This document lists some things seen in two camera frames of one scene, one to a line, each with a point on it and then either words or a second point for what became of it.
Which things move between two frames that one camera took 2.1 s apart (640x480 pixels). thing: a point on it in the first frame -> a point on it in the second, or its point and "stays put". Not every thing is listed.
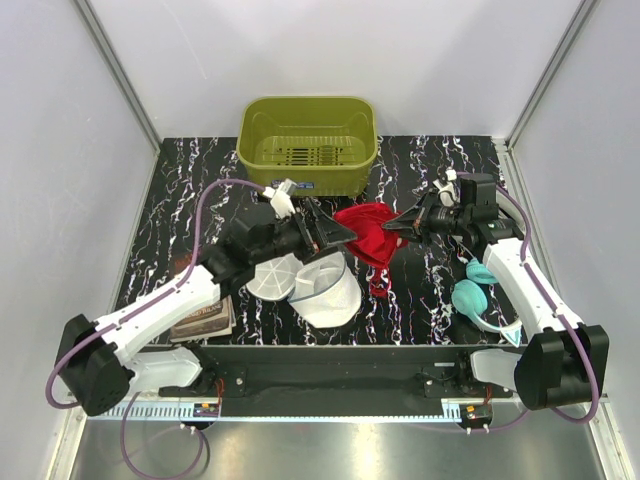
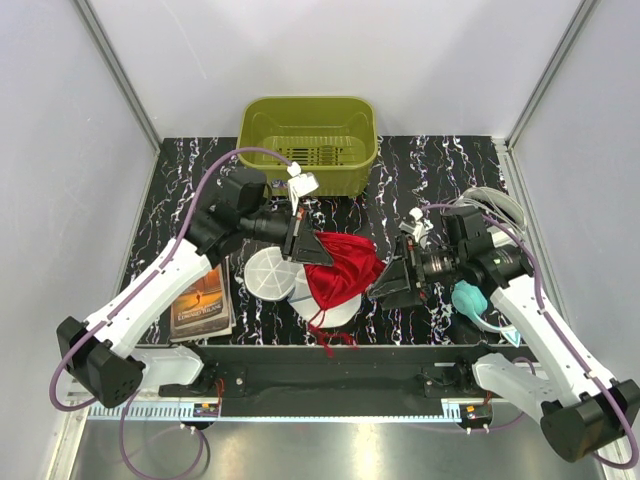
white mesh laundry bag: (324, 291) stays put
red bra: (375, 244) -> (354, 265)
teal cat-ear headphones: (470, 297) stays put
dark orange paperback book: (215, 321) stays put
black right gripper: (414, 217) -> (399, 277)
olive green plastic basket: (326, 145) stays put
